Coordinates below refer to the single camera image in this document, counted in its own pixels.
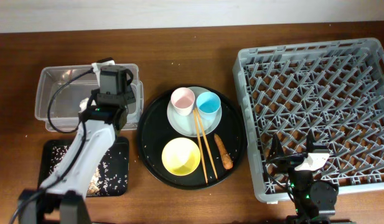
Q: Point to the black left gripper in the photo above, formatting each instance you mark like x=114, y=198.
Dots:
x=130, y=96

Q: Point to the pink plastic cup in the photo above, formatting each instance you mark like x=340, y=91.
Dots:
x=183, y=100

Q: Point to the yellow plastic bowl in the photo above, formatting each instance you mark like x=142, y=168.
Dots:
x=181, y=156

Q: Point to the light blue plastic cup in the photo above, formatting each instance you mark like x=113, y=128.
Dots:
x=208, y=105

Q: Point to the round black tray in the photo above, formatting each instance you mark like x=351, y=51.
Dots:
x=155, y=131

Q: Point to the clear plastic waste bin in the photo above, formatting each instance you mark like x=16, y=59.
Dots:
x=65, y=108

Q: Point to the black rectangular food tray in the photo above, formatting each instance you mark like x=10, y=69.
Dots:
x=121, y=141

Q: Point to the crumpled white tissue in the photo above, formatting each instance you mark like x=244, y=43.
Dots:
x=83, y=104

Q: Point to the food scraps and rice pile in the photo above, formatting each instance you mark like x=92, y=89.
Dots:
x=110, y=177

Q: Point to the grey plastic dishwasher rack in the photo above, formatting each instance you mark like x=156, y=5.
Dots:
x=334, y=89

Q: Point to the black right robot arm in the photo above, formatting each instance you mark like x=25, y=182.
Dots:
x=314, y=200

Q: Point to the grey round plate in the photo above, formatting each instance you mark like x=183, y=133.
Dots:
x=185, y=124

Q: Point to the wooden chopstick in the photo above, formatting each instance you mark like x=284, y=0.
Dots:
x=206, y=142
x=200, y=145

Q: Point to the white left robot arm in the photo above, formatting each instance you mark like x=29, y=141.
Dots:
x=100, y=122

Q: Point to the orange carrot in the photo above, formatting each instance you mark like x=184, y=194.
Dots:
x=225, y=157

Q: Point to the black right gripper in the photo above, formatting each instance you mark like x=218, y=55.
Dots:
x=277, y=154

